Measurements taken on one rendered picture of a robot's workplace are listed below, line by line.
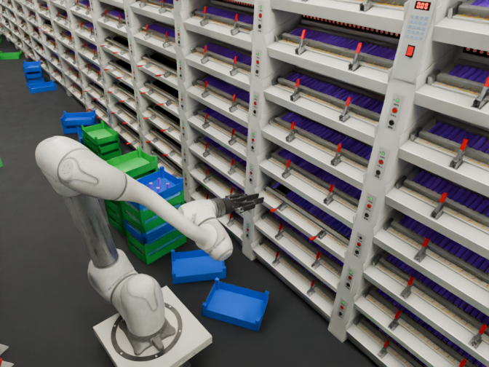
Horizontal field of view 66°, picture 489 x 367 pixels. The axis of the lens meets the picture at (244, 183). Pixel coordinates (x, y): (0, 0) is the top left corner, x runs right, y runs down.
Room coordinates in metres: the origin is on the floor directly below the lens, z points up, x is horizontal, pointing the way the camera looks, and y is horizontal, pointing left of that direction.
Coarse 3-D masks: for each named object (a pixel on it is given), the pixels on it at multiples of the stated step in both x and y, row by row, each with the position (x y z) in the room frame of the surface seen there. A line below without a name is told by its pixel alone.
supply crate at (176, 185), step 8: (160, 168) 1.95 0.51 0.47; (144, 176) 1.87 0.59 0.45; (152, 176) 1.91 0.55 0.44; (160, 176) 1.95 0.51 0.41; (168, 176) 1.92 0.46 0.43; (144, 184) 1.86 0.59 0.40; (176, 184) 1.80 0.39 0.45; (160, 192) 1.71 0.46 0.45; (168, 192) 1.75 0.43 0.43; (176, 192) 1.79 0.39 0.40
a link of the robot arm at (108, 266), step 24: (48, 144) 1.04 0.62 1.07; (72, 144) 1.03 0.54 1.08; (48, 168) 0.98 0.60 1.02; (72, 192) 1.00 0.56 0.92; (72, 216) 1.04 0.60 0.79; (96, 216) 1.05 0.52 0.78; (96, 240) 1.04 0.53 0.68; (96, 264) 1.06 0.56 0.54; (120, 264) 1.09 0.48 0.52; (96, 288) 1.06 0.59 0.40
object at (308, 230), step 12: (264, 192) 1.70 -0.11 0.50; (264, 204) 1.65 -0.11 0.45; (276, 204) 1.60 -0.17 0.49; (288, 216) 1.51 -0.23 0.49; (300, 216) 1.49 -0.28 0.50; (300, 228) 1.44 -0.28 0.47; (312, 228) 1.41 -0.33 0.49; (324, 240) 1.33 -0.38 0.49; (336, 240) 1.32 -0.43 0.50; (336, 252) 1.26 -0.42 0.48
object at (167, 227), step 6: (126, 222) 1.73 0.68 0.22; (126, 228) 1.73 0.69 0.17; (132, 228) 1.68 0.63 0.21; (162, 228) 1.71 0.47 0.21; (168, 228) 1.74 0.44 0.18; (132, 234) 1.69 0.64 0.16; (138, 234) 1.64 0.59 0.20; (144, 234) 1.62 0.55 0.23; (150, 234) 1.64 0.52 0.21; (156, 234) 1.67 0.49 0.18; (144, 240) 1.61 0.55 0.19; (150, 240) 1.64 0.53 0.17
